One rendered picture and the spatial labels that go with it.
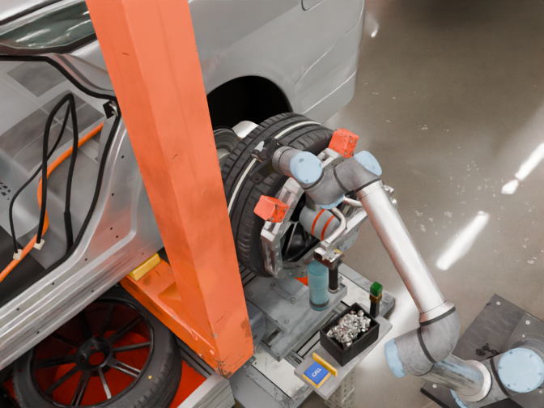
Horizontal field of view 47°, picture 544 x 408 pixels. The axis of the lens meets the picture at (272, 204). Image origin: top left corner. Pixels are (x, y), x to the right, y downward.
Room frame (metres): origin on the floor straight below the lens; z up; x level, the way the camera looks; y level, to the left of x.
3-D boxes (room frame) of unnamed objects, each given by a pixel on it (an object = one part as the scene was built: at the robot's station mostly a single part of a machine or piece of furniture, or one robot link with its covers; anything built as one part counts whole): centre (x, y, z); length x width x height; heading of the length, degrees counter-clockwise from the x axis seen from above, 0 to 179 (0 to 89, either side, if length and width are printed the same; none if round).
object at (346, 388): (1.27, -0.20, 0.21); 0.10 x 0.10 x 0.42; 42
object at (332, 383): (1.29, -0.23, 0.44); 0.43 x 0.17 x 0.03; 132
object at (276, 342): (1.75, -0.02, 0.13); 0.50 x 0.36 x 0.10; 132
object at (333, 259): (1.39, -0.18, 0.93); 0.09 x 0.05 x 0.05; 42
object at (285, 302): (1.78, -0.05, 0.32); 0.40 x 0.30 x 0.28; 132
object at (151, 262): (1.66, 0.58, 0.71); 0.14 x 0.14 x 0.05; 42
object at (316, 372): (1.18, -0.10, 0.47); 0.07 x 0.07 x 0.02; 42
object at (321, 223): (1.60, -0.21, 0.85); 0.21 x 0.14 x 0.14; 42
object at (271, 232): (1.66, -0.17, 0.85); 0.54 x 0.07 x 0.54; 132
